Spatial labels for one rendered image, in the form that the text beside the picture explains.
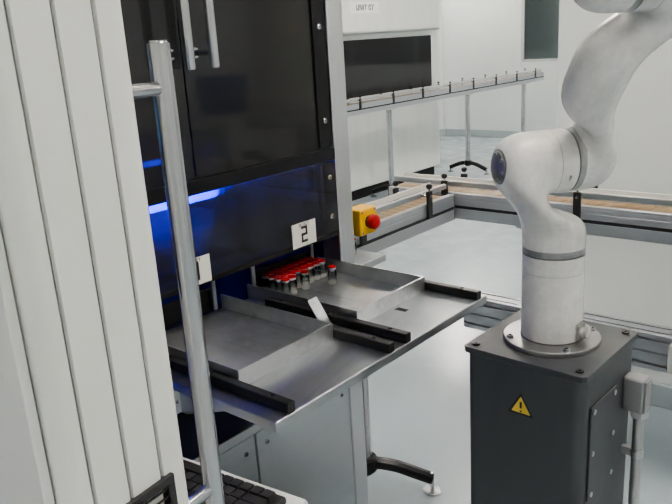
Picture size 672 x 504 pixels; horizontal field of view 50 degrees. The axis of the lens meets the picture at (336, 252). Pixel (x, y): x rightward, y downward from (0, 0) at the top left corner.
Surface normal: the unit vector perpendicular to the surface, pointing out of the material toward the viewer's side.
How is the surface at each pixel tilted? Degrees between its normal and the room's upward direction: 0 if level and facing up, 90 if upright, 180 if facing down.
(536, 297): 90
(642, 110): 90
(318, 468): 90
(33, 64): 90
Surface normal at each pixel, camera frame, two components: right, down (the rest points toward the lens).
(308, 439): 0.76, 0.14
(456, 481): -0.06, -0.96
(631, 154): -0.64, 0.25
